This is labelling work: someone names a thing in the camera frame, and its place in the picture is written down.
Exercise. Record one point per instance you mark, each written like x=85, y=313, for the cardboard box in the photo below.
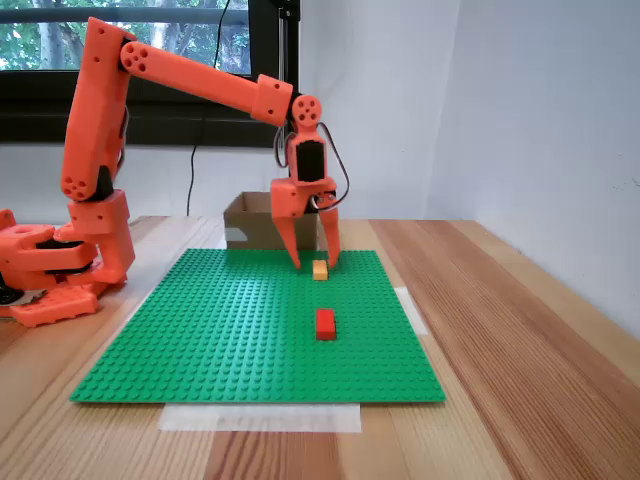
x=255, y=225

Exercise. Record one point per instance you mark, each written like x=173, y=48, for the green lego baseplate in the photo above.
x=250, y=340

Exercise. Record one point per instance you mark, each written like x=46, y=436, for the red lego block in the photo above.
x=325, y=325

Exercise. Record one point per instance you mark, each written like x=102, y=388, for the yellow lego block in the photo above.
x=320, y=272

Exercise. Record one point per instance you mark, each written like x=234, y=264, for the wide white tape strip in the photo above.
x=260, y=417

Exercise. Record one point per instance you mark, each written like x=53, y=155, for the black window frame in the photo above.
x=40, y=110

